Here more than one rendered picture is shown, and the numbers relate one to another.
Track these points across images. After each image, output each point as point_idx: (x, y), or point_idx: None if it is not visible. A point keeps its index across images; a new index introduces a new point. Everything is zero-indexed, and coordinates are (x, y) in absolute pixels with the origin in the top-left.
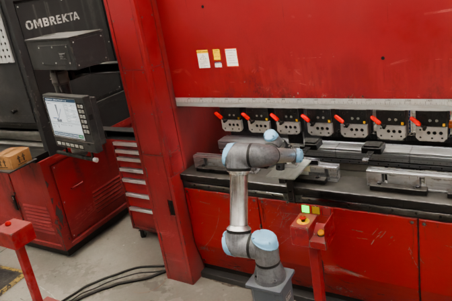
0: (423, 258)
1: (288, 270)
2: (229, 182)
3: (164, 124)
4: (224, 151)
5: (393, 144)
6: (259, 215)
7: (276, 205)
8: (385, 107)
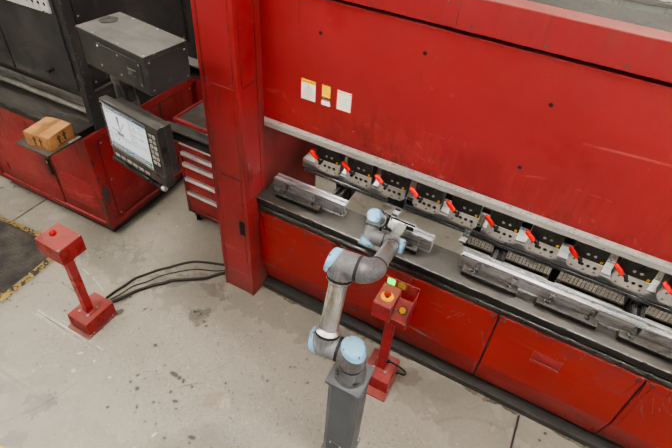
0: (492, 343)
1: (368, 367)
2: (312, 223)
3: (248, 149)
4: (329, 261)
5: None
6: None
7: None
8: (503, 210)
